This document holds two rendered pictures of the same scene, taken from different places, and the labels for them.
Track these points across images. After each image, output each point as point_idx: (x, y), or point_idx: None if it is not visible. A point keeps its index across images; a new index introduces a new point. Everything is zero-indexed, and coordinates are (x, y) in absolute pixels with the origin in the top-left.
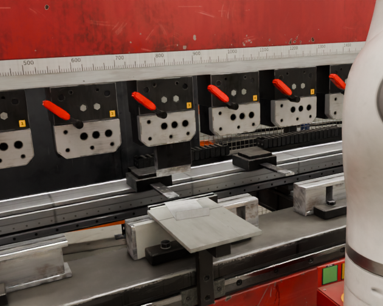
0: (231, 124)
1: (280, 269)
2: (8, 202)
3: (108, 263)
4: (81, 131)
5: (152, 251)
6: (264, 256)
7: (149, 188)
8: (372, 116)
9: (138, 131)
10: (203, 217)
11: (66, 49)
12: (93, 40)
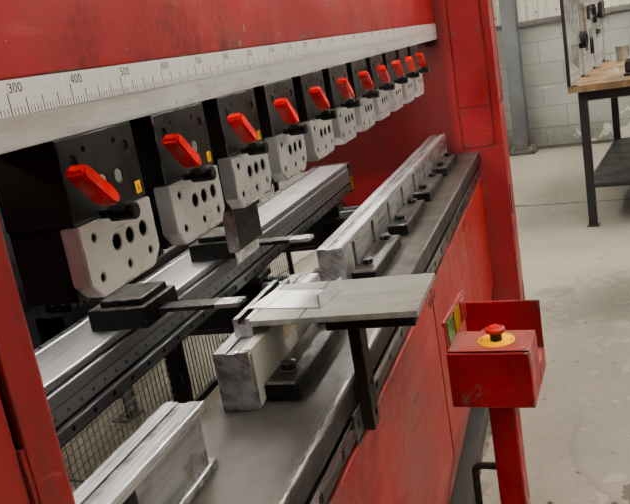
0: (291, 160)
1: (391, 353)
2: None
3: (230, 430)
4: (192, 191)
5: (284, 379)
6: (382, 338)
7: (159, 316)
8: None
9: (227, 185)
10: (340, 293)
11: (153, 46)
12: (173, 30)
